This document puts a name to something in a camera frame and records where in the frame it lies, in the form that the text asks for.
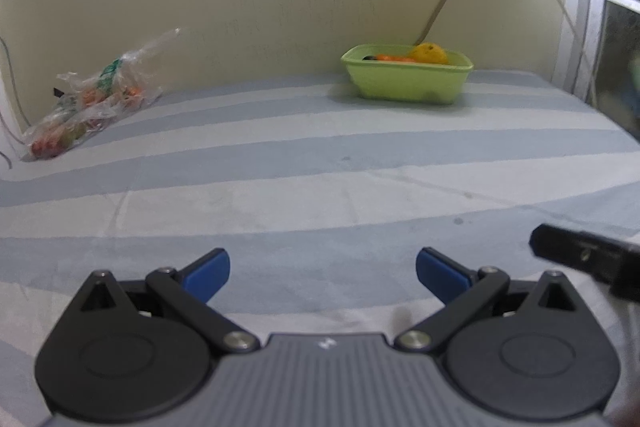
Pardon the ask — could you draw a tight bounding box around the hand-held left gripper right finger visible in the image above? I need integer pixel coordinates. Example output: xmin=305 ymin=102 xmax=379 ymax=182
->
xmin=394 ymin=246 xmax=593 ymax=354

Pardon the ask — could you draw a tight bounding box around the clear plastic bag of produce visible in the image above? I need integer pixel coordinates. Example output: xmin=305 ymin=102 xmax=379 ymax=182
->
xmin=22 ymin=26 xmax=182 ymax=160

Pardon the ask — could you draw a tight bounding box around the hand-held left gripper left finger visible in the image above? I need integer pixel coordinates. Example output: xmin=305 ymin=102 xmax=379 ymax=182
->
xmin=64 ymin=247 xmax=261 ymax=354

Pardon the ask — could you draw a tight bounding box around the light green plastic basin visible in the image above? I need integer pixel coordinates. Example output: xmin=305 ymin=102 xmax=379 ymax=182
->
xmin=341 ymin=42 xmax=475 ymax=106

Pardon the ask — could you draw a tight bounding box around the grey cable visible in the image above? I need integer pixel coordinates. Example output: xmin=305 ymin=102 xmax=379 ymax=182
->
xmin=413 ymin=0 xmax=475 ymax=46

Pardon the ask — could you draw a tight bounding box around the large yellow citrus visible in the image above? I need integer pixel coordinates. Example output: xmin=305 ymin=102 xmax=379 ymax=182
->
xmin=410 ymin=42 xmax=449 ymax=66

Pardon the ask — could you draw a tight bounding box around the white window frame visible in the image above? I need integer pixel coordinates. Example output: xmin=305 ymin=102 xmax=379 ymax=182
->
xmin=550 ymin=0 xmax=640 ymax=132

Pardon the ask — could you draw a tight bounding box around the thin dark cable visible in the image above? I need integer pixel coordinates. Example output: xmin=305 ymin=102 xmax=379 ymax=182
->
xmin=0 ymin=36 xmax=27 ymax=170

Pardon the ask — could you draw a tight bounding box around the striped blue white bedsheet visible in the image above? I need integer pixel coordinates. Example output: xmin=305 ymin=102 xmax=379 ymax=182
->
xmin=0 ymin=68 xmax=640 ymax=427

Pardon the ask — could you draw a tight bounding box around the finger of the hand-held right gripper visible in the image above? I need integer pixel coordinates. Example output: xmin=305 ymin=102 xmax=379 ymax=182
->
xmin=530 ymin=222 xmax=640 ymax=301

